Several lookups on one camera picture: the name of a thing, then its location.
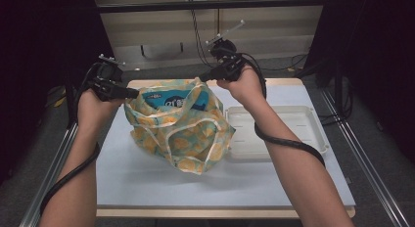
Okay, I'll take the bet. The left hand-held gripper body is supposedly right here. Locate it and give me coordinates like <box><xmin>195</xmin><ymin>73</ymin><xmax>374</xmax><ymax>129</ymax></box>
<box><xmin>86</xmin><ymin>54</ymin><xmax>126</xmax><ymax>103</ymax></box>

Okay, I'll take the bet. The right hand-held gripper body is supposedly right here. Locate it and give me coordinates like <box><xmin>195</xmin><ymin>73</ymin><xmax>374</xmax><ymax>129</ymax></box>
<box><xmin>205</xmin><ymin>20</ymin><xmax>246</xmax><ymax>82</ymax></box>

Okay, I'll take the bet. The blue snack packet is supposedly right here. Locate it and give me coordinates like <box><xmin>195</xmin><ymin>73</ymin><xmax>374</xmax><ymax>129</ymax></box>
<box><xmin>140</xmin><ymin>88</ymin><xmax>210</xmax><ymax>113</ymax></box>

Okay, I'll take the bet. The lemon print cloth bag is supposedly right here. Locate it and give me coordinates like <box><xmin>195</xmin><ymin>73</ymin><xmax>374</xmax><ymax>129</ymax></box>
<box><xmin>123</xmin><ymin>77</ymin><xmax>237</xmax><ymax>176</ymax></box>

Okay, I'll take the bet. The white plastic tray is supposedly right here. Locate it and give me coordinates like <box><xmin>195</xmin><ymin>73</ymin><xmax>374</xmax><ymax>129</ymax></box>
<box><xmin>224</xmin><ymin>105</ymin><xmax>330</xmax><ymax>162</ymax></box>

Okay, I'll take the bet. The person's right hand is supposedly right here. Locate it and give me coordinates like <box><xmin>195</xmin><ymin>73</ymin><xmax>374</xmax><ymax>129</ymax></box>
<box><xmin>216</xmin><ymin>65</ymin><xmax>266</xmax><ymax>106</ymax></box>

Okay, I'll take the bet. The person's left hand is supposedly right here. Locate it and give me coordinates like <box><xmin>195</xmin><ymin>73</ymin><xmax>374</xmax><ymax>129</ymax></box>
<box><xmin>76</xmin><ymin>88</ymin><xmax>123</xmax><ymax>130</ymax></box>

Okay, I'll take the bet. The black stand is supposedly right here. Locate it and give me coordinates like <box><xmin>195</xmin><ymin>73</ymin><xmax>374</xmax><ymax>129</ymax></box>
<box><xmin>63</xmin><ymin>74</ymin><xmax>82</xmax><ymax>129</ymax></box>

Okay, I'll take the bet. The black curtain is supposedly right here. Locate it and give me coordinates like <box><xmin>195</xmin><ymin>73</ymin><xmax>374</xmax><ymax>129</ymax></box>
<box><xmin>0</xmin><ymin>0</ymin><xmax>115</xmax><ymax>186</ymax></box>
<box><xmin>301</xmin><ymin>0</ymin><xmax>415</xmax><ymax>162</ymax></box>

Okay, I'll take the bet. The black horizontal bar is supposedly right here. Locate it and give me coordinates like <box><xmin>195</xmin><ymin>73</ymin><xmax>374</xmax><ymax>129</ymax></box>
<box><xmin>97</xmin><ymin>0</ymin><xmax>327</xmax><ymax>14</ymax></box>

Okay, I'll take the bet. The black wall cable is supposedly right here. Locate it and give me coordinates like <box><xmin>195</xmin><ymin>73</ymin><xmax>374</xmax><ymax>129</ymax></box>
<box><xmin>190</xmin><ymin>8</ymin><xmax>308</xmax><ymax>73</ymax></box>

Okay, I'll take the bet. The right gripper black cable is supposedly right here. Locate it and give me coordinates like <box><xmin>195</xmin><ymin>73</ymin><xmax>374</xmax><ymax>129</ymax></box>
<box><xmin>239</xmin><ymin>52</ymin><xmax>327</xmax><ymax>167</ymax></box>

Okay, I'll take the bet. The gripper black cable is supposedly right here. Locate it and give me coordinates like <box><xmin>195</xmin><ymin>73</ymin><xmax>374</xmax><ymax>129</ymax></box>
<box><xmin>239</xmin><ymin>52</ymin><xmax>327</xmax><ymax>167</ymax></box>
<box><xmin>39</xmin><ymin>62</ymin><xmax>102</xmax><ymax>216</ymax></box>

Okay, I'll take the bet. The metal floor rail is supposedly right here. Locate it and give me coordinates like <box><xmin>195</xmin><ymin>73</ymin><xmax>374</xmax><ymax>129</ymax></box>
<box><xmin>19</xmin><ymin>122</ymin><xmax>79</xmax><ymax>227</ymax></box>
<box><xmin>319</xmin><ymin>88</ymin><xmax>411</xmax><ymax>227</ymax></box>

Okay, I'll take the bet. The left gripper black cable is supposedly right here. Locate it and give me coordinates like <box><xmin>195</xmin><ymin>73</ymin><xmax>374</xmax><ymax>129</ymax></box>
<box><xmin>39</xmin><ymin>62</ymin><xmax>102</xmax><ymax>216</ymax></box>

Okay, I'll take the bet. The bundle of black floor cables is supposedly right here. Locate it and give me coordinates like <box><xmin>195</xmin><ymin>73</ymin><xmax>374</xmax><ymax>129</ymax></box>
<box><xmin>317</xmin><ymin>81</ymin><xmax>355</xmax><ymax>127</ymax></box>

